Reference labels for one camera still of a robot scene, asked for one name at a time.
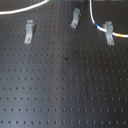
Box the middle grey cable clip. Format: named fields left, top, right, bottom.
left=70, top=8, right=81, bottom=29

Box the grey cable clip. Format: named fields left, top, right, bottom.
left=103, top=21, right=114, bottom=45
left=24, top=20, right=35, bottom=44
left=70, top=8, right=81, bottom=29

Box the left grey cable clip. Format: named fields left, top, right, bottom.
left=24, top=20, right=35, bottom=44

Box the right grey cable clip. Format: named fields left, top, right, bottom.
left=103, top=21, right=114, bottom=45

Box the white cable with green band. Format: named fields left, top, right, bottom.
left=0, top=0, right=52, bottom=16

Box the white cable with blue band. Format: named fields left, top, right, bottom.
left=87, top=0, right=128, bottom=38

